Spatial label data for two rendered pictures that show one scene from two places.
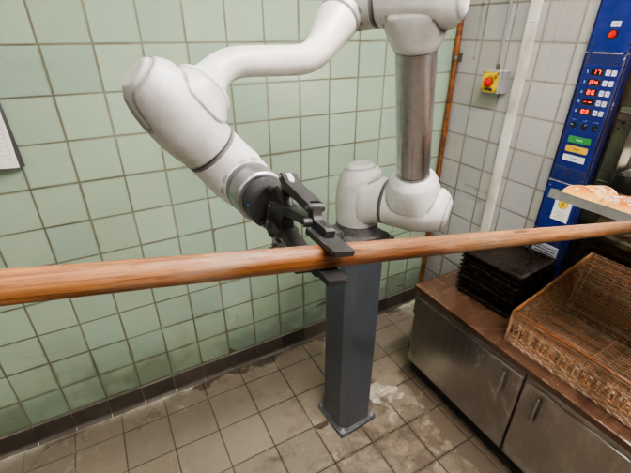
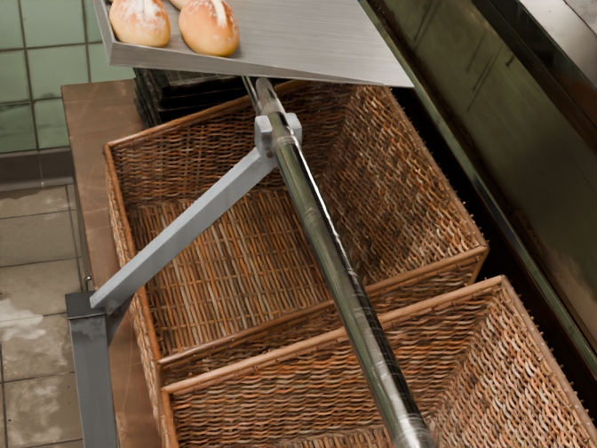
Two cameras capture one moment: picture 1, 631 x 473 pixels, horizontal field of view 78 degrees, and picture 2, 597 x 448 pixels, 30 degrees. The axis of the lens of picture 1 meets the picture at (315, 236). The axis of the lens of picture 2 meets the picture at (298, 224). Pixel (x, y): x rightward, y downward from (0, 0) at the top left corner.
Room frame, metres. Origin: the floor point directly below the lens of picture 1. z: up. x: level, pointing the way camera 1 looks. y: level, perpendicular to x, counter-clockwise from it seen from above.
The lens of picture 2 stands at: (-0.30, -1.44, 1.81)
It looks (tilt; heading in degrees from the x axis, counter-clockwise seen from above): 38 degrees down; 13
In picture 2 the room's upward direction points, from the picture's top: 3 degrees clockwise
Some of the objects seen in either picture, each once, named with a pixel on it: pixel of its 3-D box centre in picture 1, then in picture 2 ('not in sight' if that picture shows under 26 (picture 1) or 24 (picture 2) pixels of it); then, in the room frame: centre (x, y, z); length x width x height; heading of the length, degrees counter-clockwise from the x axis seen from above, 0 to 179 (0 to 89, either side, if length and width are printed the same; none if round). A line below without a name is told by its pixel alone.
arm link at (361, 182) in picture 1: (361, 192); not in sight; (1.28, -0.16, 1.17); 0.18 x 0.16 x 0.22; 60
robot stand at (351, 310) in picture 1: (350, 335); not in sight; (1.29, -0.15, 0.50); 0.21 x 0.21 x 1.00; 33
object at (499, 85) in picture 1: (494, 81); not in sight; (1.96, -0.85, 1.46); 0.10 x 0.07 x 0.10; 29
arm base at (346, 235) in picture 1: (352, 228); not in sight; (1.27, -0.14, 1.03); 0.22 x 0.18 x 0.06; 123
